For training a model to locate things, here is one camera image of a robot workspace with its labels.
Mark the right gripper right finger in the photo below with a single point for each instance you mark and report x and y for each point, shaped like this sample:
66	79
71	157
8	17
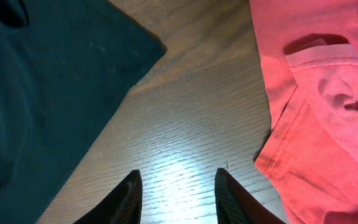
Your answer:
235	205

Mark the black t-shirt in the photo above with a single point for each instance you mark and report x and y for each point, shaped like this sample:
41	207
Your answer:
65	67

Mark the red t-shirt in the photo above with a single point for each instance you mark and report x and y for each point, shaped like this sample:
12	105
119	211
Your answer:
309	60

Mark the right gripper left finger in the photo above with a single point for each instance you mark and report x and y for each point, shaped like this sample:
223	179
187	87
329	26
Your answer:
123	205

